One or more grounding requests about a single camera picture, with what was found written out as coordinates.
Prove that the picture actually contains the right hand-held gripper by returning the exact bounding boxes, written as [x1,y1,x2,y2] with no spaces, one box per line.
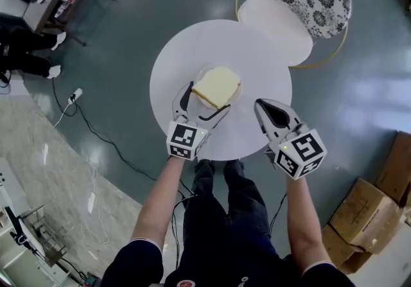
[254,98,328,181]

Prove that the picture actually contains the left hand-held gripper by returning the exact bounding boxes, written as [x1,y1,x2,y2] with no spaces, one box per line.
[166,80,231,162]

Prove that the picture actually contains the pale yellow bread slice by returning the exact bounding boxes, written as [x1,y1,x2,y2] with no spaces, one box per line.
[191,65,241,110]

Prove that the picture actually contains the clear glass plate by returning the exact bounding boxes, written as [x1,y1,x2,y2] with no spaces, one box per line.
[192,62,243,110]

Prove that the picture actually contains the person's left forearm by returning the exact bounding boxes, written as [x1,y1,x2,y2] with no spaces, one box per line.
[130,155,187,248]

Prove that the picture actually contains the person's right forearm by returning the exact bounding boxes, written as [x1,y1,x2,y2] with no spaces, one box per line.
[284,176,333,275]

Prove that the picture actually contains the white round table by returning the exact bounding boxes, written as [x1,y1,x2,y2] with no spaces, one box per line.
[149,19,293,162]

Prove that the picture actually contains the person's dark trousers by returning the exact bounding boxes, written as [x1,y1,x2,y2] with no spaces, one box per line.
[182,159,279,257]

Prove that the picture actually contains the brown cardboard box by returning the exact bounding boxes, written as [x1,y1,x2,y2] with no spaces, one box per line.
[329,177,406,255]
[320,223,375,276]
[375,130,411,208]

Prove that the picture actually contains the person's dark blue shirt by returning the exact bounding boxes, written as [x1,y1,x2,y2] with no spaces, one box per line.
[101,237,357,287]

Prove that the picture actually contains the pink and white packets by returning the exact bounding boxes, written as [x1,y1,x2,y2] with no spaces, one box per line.
[53,0,77,19]

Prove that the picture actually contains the metal rack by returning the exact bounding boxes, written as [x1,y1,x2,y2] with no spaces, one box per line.
[19,204,70,267]

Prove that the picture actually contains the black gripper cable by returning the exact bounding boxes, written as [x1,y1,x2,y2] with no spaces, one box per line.
[171,179,197,269]
[268,192,288,239]

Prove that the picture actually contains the black floor cable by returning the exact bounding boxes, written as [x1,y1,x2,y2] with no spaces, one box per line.
[51,76,158,182]

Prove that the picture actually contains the white power strip cable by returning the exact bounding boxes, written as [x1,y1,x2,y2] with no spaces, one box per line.
[52,102,74,128]

